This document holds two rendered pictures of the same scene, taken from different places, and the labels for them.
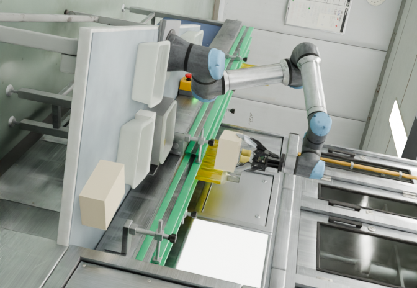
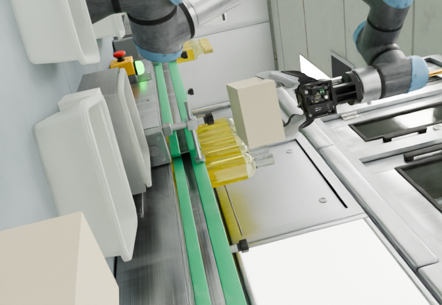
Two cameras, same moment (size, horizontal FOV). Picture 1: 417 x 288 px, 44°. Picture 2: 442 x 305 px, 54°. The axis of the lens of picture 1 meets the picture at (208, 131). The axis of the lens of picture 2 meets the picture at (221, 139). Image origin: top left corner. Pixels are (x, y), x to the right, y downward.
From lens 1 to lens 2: 1.16 m
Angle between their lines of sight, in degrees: 11
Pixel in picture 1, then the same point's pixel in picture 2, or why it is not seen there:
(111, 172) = (50, 255)
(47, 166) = not seen: outside the picture
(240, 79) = (209, 0)
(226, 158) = (264, 120)
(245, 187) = (272, 169)
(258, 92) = not seen: hidden behind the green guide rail
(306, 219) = (379, 172)
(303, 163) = (392, 70)
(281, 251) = (402, 233)
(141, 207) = (156, 284)
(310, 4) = not seen: hidden behind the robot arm
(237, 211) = (291, 206)
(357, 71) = (252, 48)
